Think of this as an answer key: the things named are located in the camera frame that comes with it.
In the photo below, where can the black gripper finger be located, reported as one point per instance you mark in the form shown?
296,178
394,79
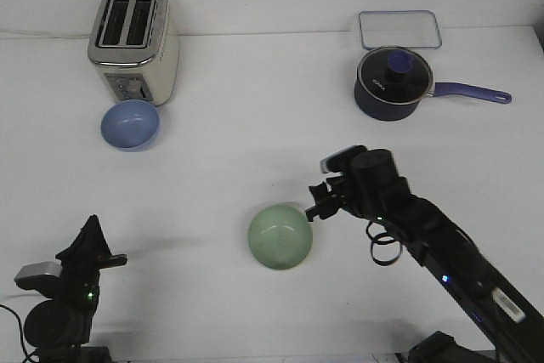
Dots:
326,203
89,243

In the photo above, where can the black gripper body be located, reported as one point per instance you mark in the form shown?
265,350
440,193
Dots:
370,185
79,278

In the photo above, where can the green bowl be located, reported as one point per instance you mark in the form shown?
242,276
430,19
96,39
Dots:
280,237

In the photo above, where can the blue bowl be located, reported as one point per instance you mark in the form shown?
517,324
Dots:
131,125

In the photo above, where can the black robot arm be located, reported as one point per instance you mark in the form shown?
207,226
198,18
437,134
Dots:
495,306
59,328

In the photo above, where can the dark blue saucepan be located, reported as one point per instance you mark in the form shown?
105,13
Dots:
390,113

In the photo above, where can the glass pot lid blue knob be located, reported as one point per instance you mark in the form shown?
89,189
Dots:
394,75

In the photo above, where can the clear plastic container blue rim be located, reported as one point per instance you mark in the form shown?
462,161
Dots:
405,28

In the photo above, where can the cream and steel toaster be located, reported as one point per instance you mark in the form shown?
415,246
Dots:
134,47

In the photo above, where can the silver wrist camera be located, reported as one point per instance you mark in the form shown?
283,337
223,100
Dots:
38,276
333,163

